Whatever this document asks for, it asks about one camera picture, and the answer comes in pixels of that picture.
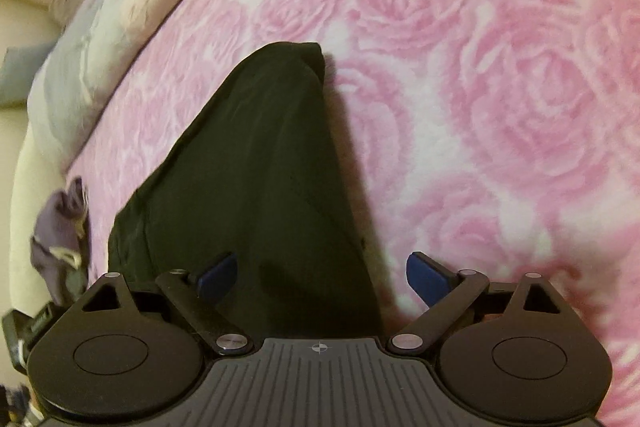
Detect cream padded headboard cushion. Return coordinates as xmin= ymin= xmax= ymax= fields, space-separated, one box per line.
xmin=10 ymin=127 xmax=69 ymax=314

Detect pink floral blanket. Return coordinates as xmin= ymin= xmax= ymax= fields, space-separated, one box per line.
xmin=65 ymin=0 xmax=640 ymax=424

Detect black pants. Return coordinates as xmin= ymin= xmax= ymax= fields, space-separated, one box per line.
xmin=107 ymin=42 xmax=387 ymax=344

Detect purple garment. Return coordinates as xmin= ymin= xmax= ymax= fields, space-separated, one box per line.
xmin=29 ymin=177 xmax=92 ymax=304

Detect grey pillow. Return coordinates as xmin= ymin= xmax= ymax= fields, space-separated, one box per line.
xmin=0 ymin=47 xmax=54 ymax=106

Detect grey and pink duvet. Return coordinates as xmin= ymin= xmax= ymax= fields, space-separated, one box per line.
xmin=27 ymin=0 xmax=272 ymax=158

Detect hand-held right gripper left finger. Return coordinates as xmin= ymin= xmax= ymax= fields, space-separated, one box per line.
xmin=80 ymin=251 xmax=254 ymax=354

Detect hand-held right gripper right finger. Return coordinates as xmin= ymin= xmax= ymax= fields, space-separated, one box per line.
xmin=390 ymin=251 xmax=559 ymax=354

